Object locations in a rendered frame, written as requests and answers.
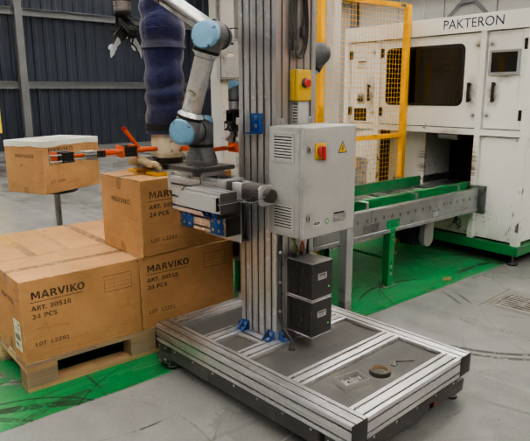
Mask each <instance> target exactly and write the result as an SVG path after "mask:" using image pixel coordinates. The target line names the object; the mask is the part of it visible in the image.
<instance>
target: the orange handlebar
mask: <svg viewBox="0 0 530 441"><path fill-rule="evenodd" d="M213 148H214V151H230V150H234V145H230V146H220V147H213ZM137 150H138V152H145V151H157V150H158V148H157V147H152V146H148V148H147V147H141V148H137ZM181 150H182V151H188V150H189V145H187V146H184V145H183V146H181ZM100 151H106V157H107V156H114V155H116V154H122V150H118V149H116V150H111V149H104V150H100ZM73 156H74V158H83V157H85V154H84V153H81V154H73Z"/></svg>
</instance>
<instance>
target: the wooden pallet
mask: <svg viewBox="0 0 530 441"><path fill-rule="evenodd" d="M121 341H123V350H122V351H120V352H117V353H112V354H109V355H106V356H103V357H100V358H97V359H94V360H89V361H86V362H83V363H81V364H77V365H74V366H71V367H66V368H63V369H61V370H58V360H62V359H65V358H67V357H71V356H74V355H76V354H82V353H85V352H88V351H91V350H95V349H97V348H100V347H105V346H108V345H112V344H114V343H117V342H121ZM157 342H158V340H156V327H153V328H151V329H147V330H144V331H141V332H136V333H132V334H130V335H127V336H123V337H121V338H117V339H112V340H109V341H106V342H102V343H100V344H96V345H93V346H88V347H85V348H82V349H79V350H76V351H72V352H70V353H64V354H61V355H58V356H55V357H52V358H49V359H45V360H41V361H37V362H34V363H31V364H28V365H26V364H25V363H24V362H23V361H22V360H21V359H20V358H19V357H18V355H17V354H16V353H15V352H14V351H13V350H12V349H11V348H10V346H9V345H8V344H7V343H6V342H5V341H4V340H3V338H2V337H1V336H0V359H1V361H6V360H9V359H14V360H15V362H16V363H17V364H18V365H19V366H20V370H21V379H22V386H23V387H24V388H25V390H26V391H27V392H28V393H29V394H30V393H32V392H35V391H38V390H41V389H46V388H49V387H51V386H54V385H57V384H60V383H62V382H67V381H70V380H72V379H76V378H79V377H82V376H84V375H89V374H92V373H94V372H97V371H100V370H102V369H105V368H111V367H113V366H116V365H119V364H122V363H124V362H127V361H132V360H134V359H137V358H141V357H144V356H146V355H149V354H153V353H156V352H159V349H158V344H157Z"/></svg>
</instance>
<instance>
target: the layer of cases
mask: <svg viewBox="0 0 530 441"><path fill-rule="evenodd" d="M233 298H234V269H233V241H230V240H228V239H225V240H221V241H214V242H210V243H207V244H202V245H198V246H195V247H191V248H184V249H180V250H176V251H172V252H169V253H164V254H161V255H154V256H150V257H146V258H142V257H140V256H137V255H133V254H130V253H128V252H126V251H123V250H120V249H118V248H115V247H112V246H109V245H108V244H105V234H104V222H103V220H92V221H87V222H81V223H74V224H69V225H63V226H57V227H46V228H41V229H35V230H28V231H23V232H16V233H11V234H0V336H1V337H2V338H3V340H4V341H5V342H6V343H7V344H8V345H9V346H10V348H11V349H12V350H13V351H14V352H15V353H16V354H17V355H18V357H19V358H20V359H21V360H22V361H23V362H24V363H25V364H26V365H28V364H31V363H34V362H37V361H42V360H45V359H49V358H52V357H55V356H58V355H61V354H66V353H70V352H72V351H76V350H79V349H82V348H85V347H90V346H93V345H96V344H100V343H102V342H106V341H109V340H114V339H117V338H121V337H123V336H127V335H130V334H132V333H138V332H141V331H144V330H147V329H151V328H153V327H156V323H159V322H162V321H165V320H167V319H173V318H175V317H178V316H181V315H184V314H186V313H189V312H195V311H197V310H200V309H203V308H206V307H208V306H211V305H216V304H219V303H222V302H225V301H227V300H230V299H233Z"/></svg>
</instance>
